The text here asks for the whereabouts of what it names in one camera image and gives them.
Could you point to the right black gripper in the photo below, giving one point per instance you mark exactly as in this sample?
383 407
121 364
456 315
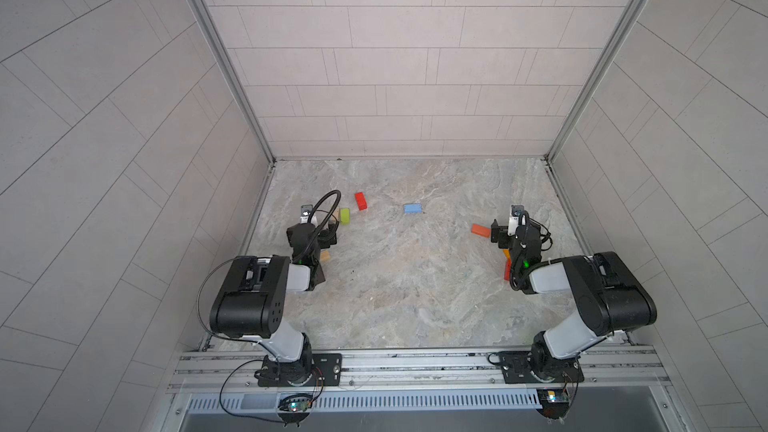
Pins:
500 231

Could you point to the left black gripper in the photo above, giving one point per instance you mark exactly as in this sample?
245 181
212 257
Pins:
327 234

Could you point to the green wood block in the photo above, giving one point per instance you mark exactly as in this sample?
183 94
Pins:
345 216

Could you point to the blue wood block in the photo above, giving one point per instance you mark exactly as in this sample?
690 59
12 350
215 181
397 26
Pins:
413 208

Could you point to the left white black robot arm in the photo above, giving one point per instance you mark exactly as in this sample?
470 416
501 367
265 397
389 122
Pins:
251 301

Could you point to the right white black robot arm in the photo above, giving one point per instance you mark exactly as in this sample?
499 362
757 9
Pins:
607 295

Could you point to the right circuit board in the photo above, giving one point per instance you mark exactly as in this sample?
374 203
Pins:
555 403

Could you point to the circuit board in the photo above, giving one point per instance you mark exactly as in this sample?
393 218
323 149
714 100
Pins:
293 409
555 403

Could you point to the left circuit board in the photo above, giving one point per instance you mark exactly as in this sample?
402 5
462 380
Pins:
293 409

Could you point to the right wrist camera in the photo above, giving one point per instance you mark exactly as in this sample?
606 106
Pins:
517 212

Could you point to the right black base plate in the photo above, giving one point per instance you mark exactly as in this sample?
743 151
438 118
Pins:
526 367

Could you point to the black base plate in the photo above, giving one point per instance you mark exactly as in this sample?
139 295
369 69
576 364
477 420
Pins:
320 369
526 367

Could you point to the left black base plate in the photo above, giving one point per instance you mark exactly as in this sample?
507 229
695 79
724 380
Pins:
320 369

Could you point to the aluminium mounting rail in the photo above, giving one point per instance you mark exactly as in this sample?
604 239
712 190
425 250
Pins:
419 369

